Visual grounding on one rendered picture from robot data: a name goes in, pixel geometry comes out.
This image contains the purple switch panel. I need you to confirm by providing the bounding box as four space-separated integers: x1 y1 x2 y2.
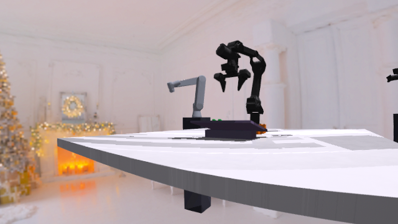
190 119 267 139

